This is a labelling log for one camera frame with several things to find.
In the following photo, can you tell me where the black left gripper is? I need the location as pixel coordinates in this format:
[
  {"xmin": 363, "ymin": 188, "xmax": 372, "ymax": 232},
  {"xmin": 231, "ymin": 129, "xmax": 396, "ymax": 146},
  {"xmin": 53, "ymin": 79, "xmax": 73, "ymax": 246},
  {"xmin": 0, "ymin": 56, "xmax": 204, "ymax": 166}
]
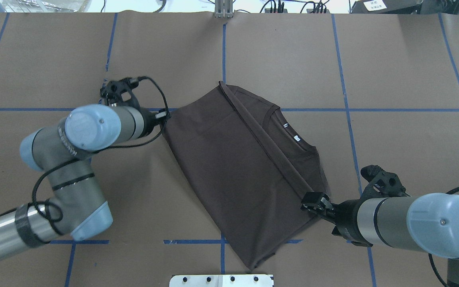
[{"xmin": 140, "ymin": 108, "xmax": 171, "ymax": 138}]

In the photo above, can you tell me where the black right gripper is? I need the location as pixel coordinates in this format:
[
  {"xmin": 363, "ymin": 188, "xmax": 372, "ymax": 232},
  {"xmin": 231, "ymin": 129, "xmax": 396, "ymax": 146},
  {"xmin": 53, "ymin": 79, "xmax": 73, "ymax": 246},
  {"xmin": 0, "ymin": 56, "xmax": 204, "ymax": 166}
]
[{"xmin": 301, "ymin": 191, "xmax": 359, "ymax": 246}]

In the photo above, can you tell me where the dark brown t-shirt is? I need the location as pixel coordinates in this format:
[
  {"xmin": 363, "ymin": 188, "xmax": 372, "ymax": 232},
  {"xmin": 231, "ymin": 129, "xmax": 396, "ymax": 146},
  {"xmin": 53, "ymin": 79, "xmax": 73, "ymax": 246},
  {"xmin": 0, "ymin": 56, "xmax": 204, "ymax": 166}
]
[{"xmin": 165, "ymin": 82, "xmax": 330, "ymax": 270}]

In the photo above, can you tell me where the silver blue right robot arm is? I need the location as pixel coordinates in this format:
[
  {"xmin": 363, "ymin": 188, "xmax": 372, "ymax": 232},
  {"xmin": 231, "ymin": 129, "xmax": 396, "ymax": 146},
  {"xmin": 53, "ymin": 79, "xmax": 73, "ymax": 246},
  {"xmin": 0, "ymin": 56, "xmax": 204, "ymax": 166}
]
[{"xmin": 301, "ymin": 192, "xmax": 459, "ymax": 287}]

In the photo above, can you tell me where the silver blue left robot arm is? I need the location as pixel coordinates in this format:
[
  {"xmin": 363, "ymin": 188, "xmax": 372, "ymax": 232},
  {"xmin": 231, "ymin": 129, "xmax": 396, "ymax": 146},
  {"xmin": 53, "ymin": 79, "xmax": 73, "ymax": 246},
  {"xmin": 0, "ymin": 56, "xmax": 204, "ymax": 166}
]
[{"xmin": 0, "ymin": 104, "xmax": 169, "ymax": 260}]

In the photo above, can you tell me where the aluminium frame post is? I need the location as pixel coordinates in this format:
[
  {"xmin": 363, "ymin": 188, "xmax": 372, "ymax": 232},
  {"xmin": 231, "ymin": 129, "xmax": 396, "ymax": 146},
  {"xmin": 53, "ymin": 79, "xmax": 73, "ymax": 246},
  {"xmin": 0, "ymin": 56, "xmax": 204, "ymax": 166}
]
[{"xmin": 211, "ymin": 0, "xmax": 235, "ymax": 19}]

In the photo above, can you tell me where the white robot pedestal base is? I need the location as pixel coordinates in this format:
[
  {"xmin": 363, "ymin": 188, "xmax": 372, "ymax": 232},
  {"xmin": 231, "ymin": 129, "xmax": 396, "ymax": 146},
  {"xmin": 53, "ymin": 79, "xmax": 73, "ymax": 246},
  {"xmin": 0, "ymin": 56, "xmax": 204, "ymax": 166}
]
[{"xmin": 169, "ymin": 274, "xmax": 275, "ymax": 287}]

